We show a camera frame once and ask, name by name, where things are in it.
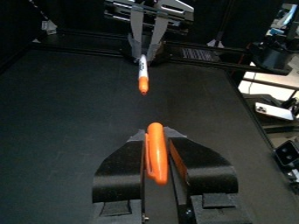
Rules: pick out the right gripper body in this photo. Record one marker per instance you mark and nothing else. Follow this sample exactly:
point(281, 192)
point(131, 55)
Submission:
point(179, 10)

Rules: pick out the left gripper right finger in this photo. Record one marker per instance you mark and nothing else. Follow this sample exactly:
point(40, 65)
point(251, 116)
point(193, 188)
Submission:
point(210, 175)

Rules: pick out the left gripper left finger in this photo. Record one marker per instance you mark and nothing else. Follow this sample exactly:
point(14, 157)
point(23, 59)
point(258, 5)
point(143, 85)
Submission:
point(117, 175)

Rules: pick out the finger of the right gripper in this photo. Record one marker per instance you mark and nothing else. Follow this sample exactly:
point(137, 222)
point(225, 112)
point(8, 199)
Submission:
point(159, 35)
point(137, 32)

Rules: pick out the orange pen cap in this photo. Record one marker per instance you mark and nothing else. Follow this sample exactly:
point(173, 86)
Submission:
point(158, 154)

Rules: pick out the grey marker pen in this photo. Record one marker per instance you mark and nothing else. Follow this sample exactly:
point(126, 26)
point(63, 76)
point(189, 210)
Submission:
point(143, 78)

